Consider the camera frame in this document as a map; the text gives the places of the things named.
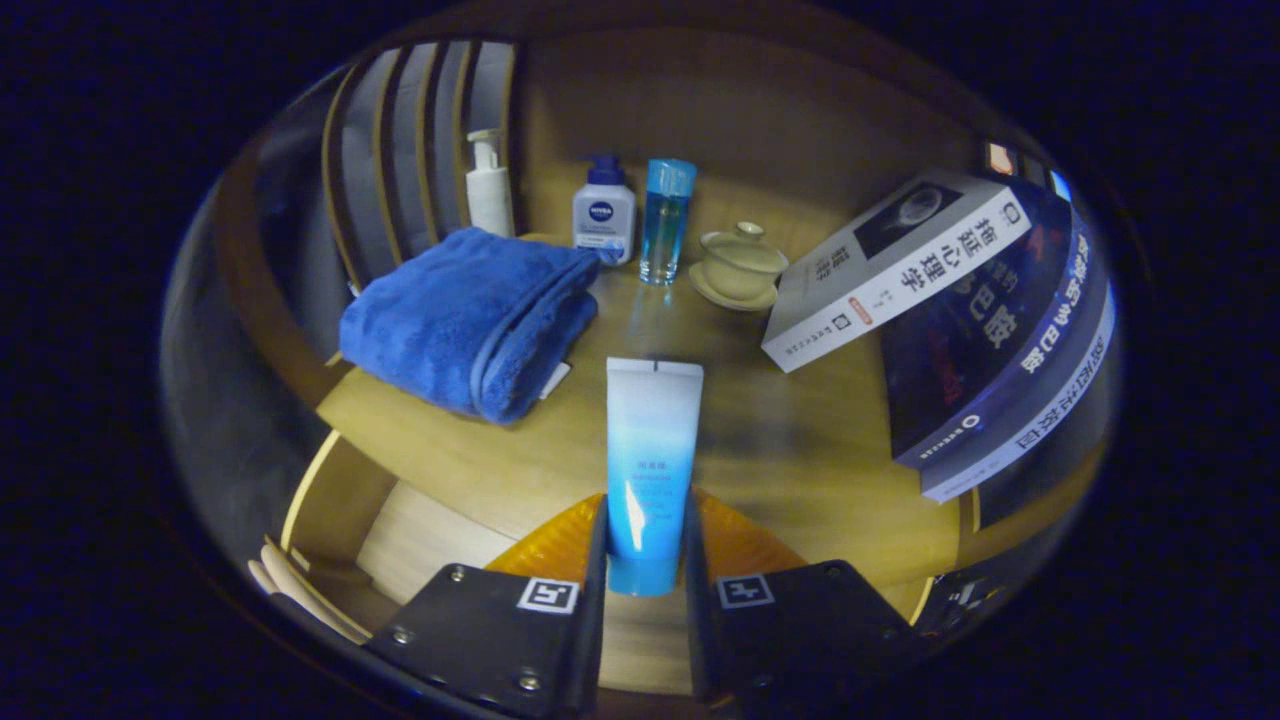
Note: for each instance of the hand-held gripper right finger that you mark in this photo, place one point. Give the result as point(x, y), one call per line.
point(800, 630)

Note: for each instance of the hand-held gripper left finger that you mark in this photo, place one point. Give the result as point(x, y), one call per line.
point(500, 640)

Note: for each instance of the blue and white tube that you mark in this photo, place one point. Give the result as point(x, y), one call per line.
point(650, 450)

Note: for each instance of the wooden countertop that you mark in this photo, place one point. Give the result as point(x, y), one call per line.
point(800, 450)

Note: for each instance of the wooden cabinet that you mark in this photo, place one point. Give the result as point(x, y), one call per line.
point(700, 100)

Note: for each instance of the light purple book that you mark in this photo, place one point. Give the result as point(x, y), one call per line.
point(1040, 420)

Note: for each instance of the dark blue book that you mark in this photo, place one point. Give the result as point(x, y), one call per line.
point(960, 350)

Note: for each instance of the blue folded towel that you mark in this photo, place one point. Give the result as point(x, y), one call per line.
point(450, 320)

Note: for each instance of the white book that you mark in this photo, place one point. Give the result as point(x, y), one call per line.
point(890, 275)

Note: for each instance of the beige lidded teacup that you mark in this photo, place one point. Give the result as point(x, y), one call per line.
point(740, 268)

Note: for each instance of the clear blue bottle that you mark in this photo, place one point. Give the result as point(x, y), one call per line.
point(666, 225)

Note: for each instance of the white bottle with blue cap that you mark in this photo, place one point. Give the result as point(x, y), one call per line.
point(603, 215)

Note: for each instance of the white pump bottle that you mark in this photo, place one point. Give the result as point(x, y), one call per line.
point(490, 195)

